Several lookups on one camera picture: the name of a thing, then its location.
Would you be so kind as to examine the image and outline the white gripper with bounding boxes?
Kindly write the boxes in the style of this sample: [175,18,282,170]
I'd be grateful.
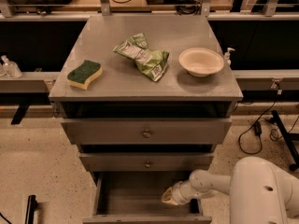
[162,181,196,206]

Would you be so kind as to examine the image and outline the grey bottom drawer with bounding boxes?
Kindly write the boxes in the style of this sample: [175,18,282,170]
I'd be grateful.
[82,171,212,224]

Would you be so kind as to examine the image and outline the grey drawer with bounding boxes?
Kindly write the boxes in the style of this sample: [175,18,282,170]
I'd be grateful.
[82,171,212,224]
[62,119,232,145]
[79,153,213,172]

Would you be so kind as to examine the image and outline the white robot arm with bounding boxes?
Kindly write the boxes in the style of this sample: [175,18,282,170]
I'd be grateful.
[162,157,299,224]

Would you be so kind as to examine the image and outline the grey middle drawer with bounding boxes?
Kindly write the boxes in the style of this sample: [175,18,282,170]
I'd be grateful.
[79,153,213,172]

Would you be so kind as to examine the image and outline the grey drawer cabinet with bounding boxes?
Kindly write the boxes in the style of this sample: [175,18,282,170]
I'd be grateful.
[48,13,244,185]

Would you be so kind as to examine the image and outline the grey top drawer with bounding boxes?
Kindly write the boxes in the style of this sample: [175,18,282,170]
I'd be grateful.
[62,119,232,145]

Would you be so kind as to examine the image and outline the black stand leg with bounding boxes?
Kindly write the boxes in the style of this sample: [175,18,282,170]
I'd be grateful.
[272,110,299,172]

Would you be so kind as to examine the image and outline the black floor bar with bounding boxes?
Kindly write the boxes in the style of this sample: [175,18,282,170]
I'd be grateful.
[24,195,38,224]

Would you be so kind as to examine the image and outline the green chip bag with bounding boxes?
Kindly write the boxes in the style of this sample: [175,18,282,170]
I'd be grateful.
[113,33,169,82]

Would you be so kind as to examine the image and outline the white bowl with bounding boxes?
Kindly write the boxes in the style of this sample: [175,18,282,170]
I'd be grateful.
[178,48,224,77]

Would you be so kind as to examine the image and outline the white pump bottle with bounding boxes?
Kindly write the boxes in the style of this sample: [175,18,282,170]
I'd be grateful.
[223,48,235,65]

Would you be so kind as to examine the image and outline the green yellow sponge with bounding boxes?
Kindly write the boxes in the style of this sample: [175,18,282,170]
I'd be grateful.
[67,60,103,90]

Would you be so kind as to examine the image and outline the clear sanitizer bottle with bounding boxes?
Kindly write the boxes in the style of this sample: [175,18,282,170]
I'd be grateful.
[1,55,22,78]

